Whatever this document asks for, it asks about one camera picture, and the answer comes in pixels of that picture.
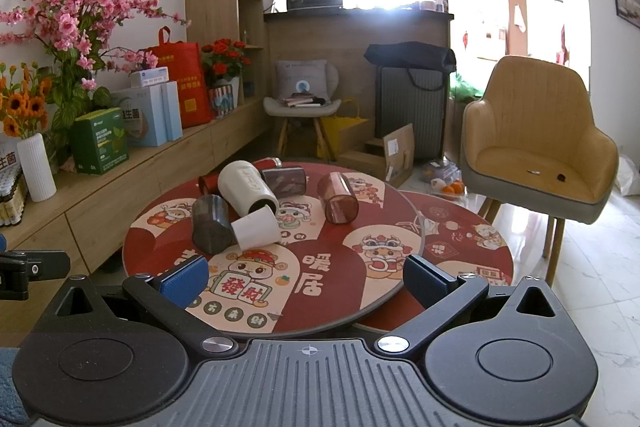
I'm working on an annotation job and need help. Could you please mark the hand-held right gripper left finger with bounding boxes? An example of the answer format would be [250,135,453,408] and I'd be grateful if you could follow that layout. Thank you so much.
[53,254,240,357]

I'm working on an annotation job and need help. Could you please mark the grey cushion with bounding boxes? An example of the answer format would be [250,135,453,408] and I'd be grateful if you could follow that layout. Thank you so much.
[273,59,331,100]

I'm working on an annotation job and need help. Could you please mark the wooden counter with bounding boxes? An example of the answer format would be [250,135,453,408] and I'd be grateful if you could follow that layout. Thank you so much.
[263,9,455,158]

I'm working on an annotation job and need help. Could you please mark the white paper cup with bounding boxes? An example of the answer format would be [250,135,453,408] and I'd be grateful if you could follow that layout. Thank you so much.
[229,205,282,252]

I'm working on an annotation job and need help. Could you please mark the yellow paper bag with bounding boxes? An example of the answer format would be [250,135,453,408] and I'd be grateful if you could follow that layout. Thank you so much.
[319,99,371,160]

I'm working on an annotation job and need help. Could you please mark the grey suitcase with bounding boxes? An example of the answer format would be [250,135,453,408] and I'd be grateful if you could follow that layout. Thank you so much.
[374,65,449,164]

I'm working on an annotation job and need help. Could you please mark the framed wall picture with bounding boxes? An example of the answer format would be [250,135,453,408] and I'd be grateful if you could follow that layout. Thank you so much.
[611,0,640,28]

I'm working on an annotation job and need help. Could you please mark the large round printed red table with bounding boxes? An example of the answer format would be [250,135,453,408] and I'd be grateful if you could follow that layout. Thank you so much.
[122,161,425,341]

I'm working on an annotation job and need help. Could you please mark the white ribbed vase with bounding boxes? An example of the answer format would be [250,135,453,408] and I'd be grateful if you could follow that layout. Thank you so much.
[16,132,58,203]

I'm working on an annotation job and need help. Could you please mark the small round printed red table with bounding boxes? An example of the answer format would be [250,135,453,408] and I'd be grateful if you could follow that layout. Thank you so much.
[350,188,515,334]

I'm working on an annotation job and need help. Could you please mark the red rose bouquet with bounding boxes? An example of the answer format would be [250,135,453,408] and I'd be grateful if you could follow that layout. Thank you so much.
[199,38,252,88]

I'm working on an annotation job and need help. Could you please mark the white plastic bag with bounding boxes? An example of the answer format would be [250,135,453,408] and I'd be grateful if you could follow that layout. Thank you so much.
[614,154,640,196]

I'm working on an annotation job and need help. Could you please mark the dark grey transparent cup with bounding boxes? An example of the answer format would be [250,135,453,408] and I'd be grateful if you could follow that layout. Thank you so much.
[191,194,236,256]

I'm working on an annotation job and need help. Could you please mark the stack of books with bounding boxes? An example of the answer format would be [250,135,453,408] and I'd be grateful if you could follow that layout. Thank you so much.
[282,92,326,108]

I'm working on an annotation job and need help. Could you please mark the large white carton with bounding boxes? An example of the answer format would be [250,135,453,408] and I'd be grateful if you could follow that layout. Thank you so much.
[110,86,169,148]

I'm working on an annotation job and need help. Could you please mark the red tote bag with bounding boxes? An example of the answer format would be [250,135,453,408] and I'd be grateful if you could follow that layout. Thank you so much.
[147,26,214,129]

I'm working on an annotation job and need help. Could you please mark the box of small bottles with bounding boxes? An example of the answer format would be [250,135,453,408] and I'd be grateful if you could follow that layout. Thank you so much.
[0,151,29,229]

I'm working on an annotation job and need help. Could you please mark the bag of oranges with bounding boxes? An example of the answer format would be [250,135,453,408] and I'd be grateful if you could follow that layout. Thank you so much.
[419,159,461,188]

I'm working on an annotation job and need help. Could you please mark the sunflower bouquet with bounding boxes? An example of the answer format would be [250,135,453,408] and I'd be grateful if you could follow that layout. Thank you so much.
[0,62,54,140]

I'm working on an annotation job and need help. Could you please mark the striped gift box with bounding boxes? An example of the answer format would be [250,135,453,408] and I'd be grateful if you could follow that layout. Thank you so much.
[207,84,236,118]

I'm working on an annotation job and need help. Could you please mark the grey chair with wooden legs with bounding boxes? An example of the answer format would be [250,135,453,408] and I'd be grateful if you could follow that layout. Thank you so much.
[263,59,342,158]

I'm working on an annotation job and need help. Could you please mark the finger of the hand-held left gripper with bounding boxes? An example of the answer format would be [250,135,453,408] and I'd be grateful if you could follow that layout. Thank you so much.
[0,250,71,302]

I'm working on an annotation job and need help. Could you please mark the light blue carton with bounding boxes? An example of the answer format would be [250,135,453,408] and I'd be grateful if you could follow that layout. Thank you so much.
[159,81,184,143]

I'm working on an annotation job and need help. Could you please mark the reddish transparent cup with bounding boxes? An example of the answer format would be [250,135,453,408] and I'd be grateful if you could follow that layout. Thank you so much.
[316,171,357,226]

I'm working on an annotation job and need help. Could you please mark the white and blue tissue box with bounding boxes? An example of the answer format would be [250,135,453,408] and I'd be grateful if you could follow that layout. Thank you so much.
[128,66,170,89]

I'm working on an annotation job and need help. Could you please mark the yellow armchair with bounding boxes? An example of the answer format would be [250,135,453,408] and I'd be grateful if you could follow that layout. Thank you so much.
[459,55,621,289]

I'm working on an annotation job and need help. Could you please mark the large white ceramic cup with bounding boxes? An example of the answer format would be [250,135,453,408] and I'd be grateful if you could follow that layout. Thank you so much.
[219,160,280,219]

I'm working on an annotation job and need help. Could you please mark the black bag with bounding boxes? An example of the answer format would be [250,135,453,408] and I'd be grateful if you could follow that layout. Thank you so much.
[363,42,458,96]

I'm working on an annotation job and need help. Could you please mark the cardboard box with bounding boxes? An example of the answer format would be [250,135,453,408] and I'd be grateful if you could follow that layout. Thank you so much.
[339,123,416,188]

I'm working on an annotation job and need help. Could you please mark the blue cloth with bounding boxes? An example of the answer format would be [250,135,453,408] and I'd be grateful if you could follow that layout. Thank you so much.
[0,346,22,427]

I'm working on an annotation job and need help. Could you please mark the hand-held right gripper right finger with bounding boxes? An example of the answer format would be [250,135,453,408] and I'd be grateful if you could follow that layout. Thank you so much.
[375,253,559,355]

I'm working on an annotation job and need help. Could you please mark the green plastic bag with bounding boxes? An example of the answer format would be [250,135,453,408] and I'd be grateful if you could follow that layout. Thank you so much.
[449,71,484,100]

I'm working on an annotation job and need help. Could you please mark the green carton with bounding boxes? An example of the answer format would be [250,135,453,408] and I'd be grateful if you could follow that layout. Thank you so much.
[68,107,130,176]

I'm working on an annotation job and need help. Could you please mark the wooden sideboard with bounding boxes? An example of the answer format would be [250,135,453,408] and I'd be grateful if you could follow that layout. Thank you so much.
[0,94,282,280]

